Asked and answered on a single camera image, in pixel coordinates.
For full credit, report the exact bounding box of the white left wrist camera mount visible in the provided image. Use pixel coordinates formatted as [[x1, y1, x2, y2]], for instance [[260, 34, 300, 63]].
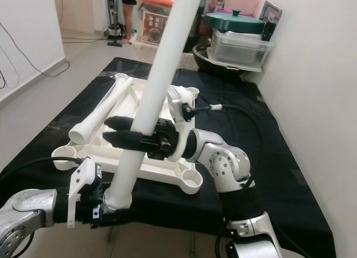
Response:
[[67, 157, 104, 230]]

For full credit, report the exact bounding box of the black wall cable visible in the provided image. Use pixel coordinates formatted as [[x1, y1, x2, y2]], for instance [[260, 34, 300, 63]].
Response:
[[0, 23, 67, 91]]

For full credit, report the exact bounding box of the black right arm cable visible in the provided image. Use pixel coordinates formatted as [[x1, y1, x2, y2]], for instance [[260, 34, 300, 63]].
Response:
[[192, 103, 266, 192]]

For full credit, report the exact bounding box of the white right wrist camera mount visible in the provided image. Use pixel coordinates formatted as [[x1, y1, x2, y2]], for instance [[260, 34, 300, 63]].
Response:
[[167, 86, 199, 161]]

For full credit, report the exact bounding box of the orange lid storage box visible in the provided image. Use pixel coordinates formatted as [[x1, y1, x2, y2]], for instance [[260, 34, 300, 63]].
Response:
[[136, 0, 173, 46]]

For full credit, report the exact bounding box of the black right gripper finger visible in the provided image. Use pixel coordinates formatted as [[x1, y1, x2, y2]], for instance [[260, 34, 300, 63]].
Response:
[[102, 131, 148, 154], [103, 116, 141, 132]]

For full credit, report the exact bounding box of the black tablecloth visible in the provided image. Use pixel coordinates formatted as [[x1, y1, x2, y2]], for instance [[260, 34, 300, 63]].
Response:
[[0, 57, 338, 258]]

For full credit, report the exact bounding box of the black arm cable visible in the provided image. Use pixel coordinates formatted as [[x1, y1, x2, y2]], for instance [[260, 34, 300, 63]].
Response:
[[192, 103, 266, 192], [0, 156, 87, 178]]

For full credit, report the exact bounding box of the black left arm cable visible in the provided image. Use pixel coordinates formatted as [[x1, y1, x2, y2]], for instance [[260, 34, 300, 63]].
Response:
[[0, 156, 87, 178]]

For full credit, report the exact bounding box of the white plastic table top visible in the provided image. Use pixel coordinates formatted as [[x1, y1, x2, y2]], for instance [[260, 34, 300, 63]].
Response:
[[51, 73, 203, 194]]

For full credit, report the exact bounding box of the clear plastic storage box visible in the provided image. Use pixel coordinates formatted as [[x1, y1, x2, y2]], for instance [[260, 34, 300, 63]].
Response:
[[208, 29, 274, 73]]

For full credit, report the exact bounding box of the white plastic table leg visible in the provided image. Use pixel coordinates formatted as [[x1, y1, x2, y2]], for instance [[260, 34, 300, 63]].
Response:
[[68, 74, 134, 145], [102, 0, 206, 213]]

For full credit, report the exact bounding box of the dark picture frame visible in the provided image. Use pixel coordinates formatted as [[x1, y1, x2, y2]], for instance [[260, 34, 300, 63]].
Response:
[[259, 0, 283, 41]]

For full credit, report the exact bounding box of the beige cloth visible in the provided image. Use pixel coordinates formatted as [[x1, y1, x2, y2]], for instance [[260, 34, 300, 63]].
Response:
[[134, 40, 193, 69]]

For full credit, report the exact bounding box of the green round pot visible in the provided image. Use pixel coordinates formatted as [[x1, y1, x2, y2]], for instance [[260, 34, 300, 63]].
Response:
[[202, 11, 266, 34]]

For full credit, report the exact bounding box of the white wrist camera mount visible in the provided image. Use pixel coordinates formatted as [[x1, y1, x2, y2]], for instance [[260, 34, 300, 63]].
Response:
[[67, 157, 104, 230], [167, 86, 199, 161]]

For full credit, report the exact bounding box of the black wok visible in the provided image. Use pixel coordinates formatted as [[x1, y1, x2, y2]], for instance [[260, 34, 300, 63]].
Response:
[[192, 43, 235, 79]]

